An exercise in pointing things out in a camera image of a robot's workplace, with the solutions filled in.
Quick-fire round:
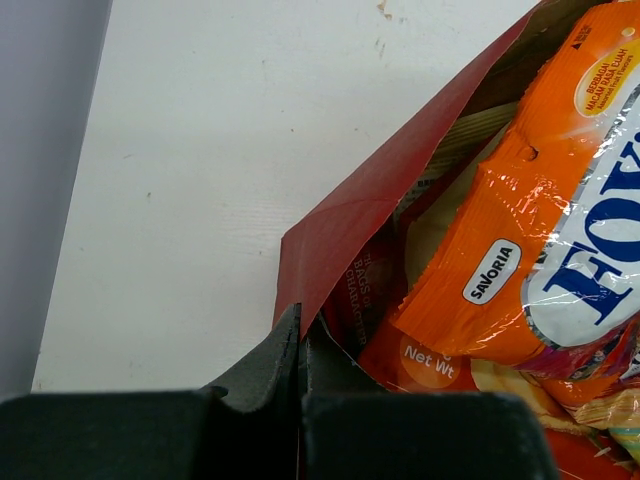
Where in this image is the orange yellow candy packet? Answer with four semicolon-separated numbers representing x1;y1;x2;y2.
391;1;639;381

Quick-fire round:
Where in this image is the red paper bag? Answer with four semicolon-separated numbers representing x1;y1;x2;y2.
272;0;616;480

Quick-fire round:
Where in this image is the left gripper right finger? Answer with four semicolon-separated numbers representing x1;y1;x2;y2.
298;318;559;479

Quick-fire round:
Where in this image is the orange beige chips bag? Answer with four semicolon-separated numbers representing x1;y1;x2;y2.
319;99;640;480

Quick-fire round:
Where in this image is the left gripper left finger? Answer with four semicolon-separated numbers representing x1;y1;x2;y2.
1;305;301;479

